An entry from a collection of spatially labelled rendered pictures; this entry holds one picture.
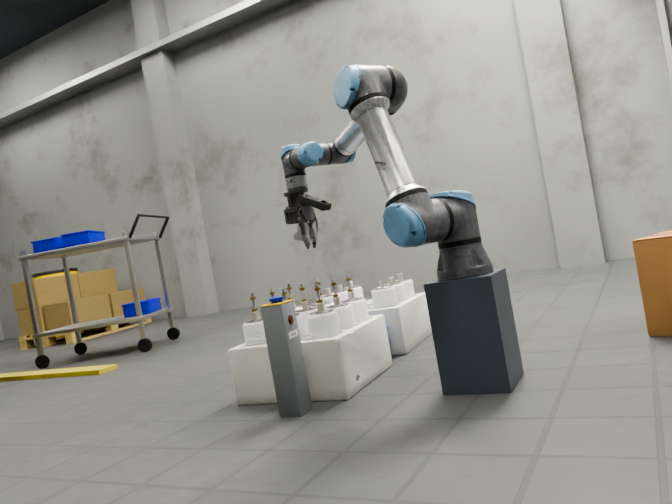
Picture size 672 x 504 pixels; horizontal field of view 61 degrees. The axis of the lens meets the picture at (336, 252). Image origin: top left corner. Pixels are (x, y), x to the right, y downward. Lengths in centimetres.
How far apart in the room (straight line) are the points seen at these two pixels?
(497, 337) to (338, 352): 45
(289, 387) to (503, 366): 57
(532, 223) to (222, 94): 326
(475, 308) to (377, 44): 393
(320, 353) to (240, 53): 458
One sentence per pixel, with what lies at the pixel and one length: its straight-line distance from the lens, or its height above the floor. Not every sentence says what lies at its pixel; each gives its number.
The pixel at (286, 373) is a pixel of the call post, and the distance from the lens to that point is 159.
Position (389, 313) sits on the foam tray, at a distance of 215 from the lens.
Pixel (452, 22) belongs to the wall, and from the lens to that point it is 500.
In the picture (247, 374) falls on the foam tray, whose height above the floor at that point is 10.
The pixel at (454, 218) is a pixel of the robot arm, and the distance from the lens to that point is 150.
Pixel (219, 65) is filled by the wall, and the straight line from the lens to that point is 609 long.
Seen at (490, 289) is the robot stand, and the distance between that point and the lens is 148.
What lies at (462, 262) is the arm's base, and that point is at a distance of 151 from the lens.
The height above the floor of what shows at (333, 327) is 20.
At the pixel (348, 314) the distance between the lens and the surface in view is 180.
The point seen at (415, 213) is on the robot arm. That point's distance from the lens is 142.
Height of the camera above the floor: 43
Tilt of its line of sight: level
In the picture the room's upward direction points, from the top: 10 degrees counter-clockwise
